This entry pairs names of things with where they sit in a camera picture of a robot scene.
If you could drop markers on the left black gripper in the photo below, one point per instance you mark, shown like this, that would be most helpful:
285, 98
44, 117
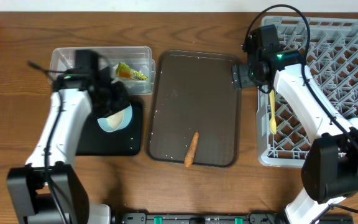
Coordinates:
123, 99

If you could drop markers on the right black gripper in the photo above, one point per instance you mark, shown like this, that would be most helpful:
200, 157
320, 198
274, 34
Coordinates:
241, 76

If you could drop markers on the light blue bowl with rice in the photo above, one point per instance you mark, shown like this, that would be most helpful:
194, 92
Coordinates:
117, 121

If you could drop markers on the yellow snack wrapper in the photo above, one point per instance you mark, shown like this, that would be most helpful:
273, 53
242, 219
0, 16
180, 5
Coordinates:
124, 71

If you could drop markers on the yellow plastic spoon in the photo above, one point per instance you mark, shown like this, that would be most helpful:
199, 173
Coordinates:
272, 122

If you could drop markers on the orange carrot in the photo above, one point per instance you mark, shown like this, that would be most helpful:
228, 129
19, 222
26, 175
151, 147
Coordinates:
190, 155

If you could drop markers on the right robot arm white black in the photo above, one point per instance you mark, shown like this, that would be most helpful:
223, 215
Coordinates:
330, 170

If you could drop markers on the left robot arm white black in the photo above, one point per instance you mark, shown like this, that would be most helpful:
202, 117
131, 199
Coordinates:
47, 189

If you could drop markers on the clear plastic waste bin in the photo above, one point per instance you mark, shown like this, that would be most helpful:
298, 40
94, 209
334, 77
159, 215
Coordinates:
138, 58

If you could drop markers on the grey dishwasher rack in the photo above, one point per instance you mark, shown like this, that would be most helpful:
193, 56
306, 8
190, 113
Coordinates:
333, 61

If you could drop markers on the black tray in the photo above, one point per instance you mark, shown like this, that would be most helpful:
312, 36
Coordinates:
126, 142

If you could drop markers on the dark brown serving tray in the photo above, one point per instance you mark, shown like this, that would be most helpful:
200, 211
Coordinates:
194, 93

